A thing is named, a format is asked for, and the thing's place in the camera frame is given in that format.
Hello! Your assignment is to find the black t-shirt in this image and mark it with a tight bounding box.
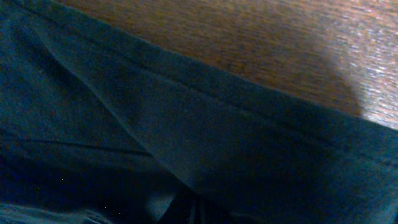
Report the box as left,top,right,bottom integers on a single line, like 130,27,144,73
1,1,397,223

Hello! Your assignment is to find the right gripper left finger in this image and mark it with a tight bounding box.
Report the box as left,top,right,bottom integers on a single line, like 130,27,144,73
158,195,196,224

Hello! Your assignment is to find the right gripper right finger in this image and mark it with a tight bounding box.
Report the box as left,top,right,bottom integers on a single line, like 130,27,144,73
198,199,236,224

